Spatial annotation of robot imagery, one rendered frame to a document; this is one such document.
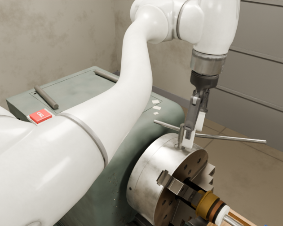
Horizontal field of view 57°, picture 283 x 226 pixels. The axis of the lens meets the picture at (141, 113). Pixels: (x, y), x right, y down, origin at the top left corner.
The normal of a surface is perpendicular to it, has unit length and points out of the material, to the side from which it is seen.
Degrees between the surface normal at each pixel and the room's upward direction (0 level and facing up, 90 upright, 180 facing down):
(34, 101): 0
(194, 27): 87
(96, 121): 33
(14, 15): 90
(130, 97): 41
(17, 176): 28
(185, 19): 75
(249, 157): 0
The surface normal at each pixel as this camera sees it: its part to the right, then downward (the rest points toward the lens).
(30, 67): 0.74, 0.37
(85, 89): 0.00, -0.83
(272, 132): -0.67, 0.41
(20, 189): 0.42, -0.34
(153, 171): -0.45, -0.37
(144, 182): -0.58, -0.13
